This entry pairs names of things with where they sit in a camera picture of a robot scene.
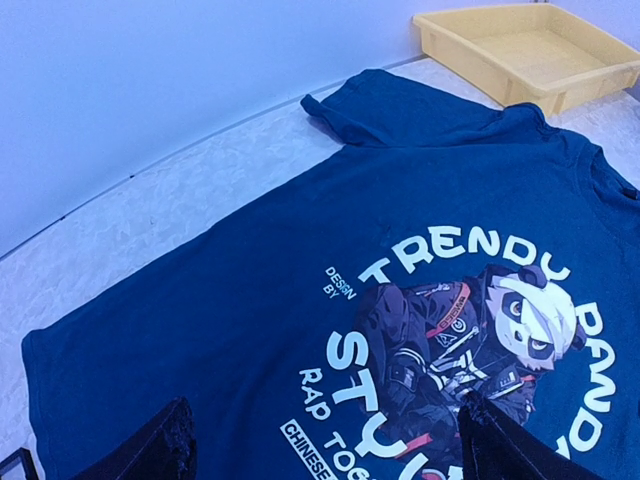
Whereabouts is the yellow plastic tray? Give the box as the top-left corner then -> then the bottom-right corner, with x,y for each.
413,3 -> 639,116

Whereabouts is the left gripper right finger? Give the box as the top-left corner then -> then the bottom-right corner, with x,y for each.
458,391 -> 599,480

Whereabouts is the blue printed t-shirt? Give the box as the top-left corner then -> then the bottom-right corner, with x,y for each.
22,70 -> 639,479

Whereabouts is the black empty display box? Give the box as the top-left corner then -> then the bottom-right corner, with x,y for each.
0,447 -> 39,480

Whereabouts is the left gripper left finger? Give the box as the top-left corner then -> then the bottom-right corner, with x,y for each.
74,397 -> 196,480

